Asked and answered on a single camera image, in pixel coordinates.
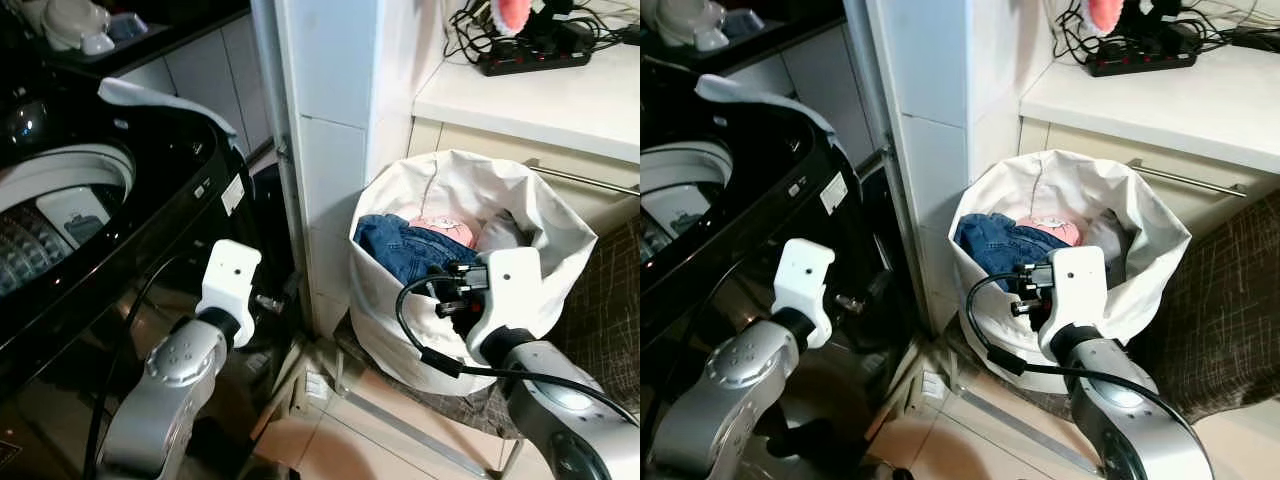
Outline metal drawer handle bar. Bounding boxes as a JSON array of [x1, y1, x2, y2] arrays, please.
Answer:
[[1124, 157, 1250, 199], [522, 158, 641, 198]]

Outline white fabric laundry bag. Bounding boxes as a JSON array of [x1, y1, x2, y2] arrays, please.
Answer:
[[347, 149, 599, 397], [947, 149, 1194, 396]]

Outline white washer label sticker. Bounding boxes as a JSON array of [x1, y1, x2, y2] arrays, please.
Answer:
[[819, 171, 850, 215], [219, 174, 248, 217]]

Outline white washer tub ring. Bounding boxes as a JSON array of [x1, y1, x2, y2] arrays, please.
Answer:
[[640, 140, 736, 199], [0, 143, 137, 215]]

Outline black power cable tangle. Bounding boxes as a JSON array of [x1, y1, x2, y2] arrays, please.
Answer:
[[443, 0, 641, 67], [1046, 0, 1280, 65]]

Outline white small kitchen appliance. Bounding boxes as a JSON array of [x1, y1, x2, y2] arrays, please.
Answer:
[[652, 0, 733, 53], [18, 0, 113, 57]]

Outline grey cloth on washer lid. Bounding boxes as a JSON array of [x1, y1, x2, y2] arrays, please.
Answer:
[[694, 74, 853, 153], [98, 77, 239, 138]]

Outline light grey garment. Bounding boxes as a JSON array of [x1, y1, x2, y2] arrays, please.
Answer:
[[474, 212, 529, 253], [1080, 208, 1134, 253]]

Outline black top-load washing machine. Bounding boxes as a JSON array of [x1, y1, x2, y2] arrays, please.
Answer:
[[0, 60, 263, 480], [640, 55, 886, 480]]

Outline blue denim jeans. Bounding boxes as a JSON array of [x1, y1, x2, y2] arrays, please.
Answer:
[[354, 213, 479, 289], [954, 211, 1073, 293]]

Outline black power strip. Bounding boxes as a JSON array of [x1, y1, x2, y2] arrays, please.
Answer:
[[477, 38, 594, 78], [1084, 34, 1199, 79]]

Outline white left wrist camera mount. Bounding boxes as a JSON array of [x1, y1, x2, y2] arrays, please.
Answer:
[[772, 238, 837, 350], [194, 239, 264, 347]]

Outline pink printed garment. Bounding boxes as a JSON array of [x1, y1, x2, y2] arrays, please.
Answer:
[[408, 213, 478, 250], [1014, 212, 1084, 249]]

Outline pink fluffy object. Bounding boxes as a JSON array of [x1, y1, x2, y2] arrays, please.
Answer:
[[1087, 0, 1128, 34], [488, 0, 538, 37]]

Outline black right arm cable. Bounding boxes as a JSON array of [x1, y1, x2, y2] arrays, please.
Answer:
[[395, 272, 641, 425], [964, 270, 1206, 441]]

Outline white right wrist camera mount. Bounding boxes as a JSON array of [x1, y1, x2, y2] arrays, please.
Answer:
[[1036, 244, 1109, 363], [464, 247, 544, 367]]

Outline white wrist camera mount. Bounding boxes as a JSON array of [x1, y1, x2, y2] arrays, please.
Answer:
[[464, 247, 544, 367], [772, 238, 837, 350], [1036, 244, 1109, 363], [194, 239, 264, 347]]

